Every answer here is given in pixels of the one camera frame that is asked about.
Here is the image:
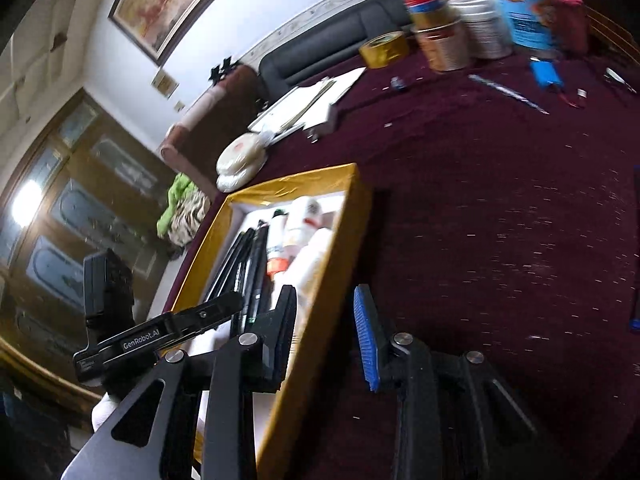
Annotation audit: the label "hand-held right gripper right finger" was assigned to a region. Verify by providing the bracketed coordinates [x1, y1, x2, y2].
[352, 284, 556, 480]

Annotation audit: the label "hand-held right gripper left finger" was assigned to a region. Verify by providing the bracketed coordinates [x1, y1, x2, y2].
[60, 284, 299, 480]

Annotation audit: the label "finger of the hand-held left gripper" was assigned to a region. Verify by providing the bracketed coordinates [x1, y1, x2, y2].
[200, 292, 244, 330]

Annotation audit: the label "bunch of black markers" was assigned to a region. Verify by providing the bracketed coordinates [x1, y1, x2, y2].
[204, 219, 271, 336]

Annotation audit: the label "white bottle with orange cap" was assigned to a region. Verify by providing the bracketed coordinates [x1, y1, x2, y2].
[267, 197, 322, 280]

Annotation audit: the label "golden cardboard box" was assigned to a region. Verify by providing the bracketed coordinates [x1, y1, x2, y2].
[170, 162, 374, 480]

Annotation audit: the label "person's left hand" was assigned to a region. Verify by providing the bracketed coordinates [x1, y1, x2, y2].
[91, 392, 123, 433]

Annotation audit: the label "striped cloth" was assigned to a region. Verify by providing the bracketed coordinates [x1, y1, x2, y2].
[170, 192, 214, 247]

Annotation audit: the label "wooden glass panel door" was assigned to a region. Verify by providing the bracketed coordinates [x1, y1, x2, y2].
[0, 87, 177, 411]

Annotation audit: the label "green cloth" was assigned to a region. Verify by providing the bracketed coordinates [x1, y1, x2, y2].
[157, 172, 196, 236]

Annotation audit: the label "white round cloth pads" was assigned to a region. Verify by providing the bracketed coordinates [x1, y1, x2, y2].
[215, 132, 269, 194]

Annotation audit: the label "brown sofa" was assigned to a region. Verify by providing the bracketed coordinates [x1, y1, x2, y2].
[160, 67, 261, 187]

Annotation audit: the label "maroon tablecloth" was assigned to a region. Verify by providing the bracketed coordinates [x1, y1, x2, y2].
[165, 45, 640, 480]

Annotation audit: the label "white charger plug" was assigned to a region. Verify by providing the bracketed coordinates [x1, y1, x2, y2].
[306, 109, 341, 144]

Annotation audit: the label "white paper sheets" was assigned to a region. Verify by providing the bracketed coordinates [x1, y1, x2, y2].
[248, 66, 367, 136]

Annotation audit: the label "black ornament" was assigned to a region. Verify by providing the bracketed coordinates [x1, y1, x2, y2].
[209, 56, 242, 85]

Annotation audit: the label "silver pen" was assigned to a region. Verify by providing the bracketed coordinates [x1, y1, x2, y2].
[468, 73, 550, 115]

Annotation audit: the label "black leather sofa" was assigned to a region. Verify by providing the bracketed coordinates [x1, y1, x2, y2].
[258, 0, 416, 97]

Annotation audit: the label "yellow tape roll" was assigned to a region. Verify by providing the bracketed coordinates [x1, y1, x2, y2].
[358, 31, 411, 69]

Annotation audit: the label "framed painting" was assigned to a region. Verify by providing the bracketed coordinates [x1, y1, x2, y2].
[108, 0, 262, 66]

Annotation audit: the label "blue battery pack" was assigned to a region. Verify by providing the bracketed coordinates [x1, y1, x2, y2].
[529, 59, 589, 109]

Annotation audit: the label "white plastic tub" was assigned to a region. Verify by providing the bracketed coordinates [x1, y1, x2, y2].
[447, 0, 516, 59]

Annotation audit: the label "gold jar with blue lid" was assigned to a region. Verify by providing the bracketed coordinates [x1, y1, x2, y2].
[404, 0, 451, 31]

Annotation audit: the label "nail clipper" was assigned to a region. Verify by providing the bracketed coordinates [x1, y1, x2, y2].
[603, 67, 639, 94]

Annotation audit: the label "blue label plastic jar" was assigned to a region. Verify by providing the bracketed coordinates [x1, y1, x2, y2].
[487, 0, 566, 51]

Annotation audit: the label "pink bottle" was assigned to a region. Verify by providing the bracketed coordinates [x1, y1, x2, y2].
[554, 0, 591, 56]

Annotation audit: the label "small wall plaque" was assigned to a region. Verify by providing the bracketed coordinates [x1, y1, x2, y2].
[151, 67, 180, 99]

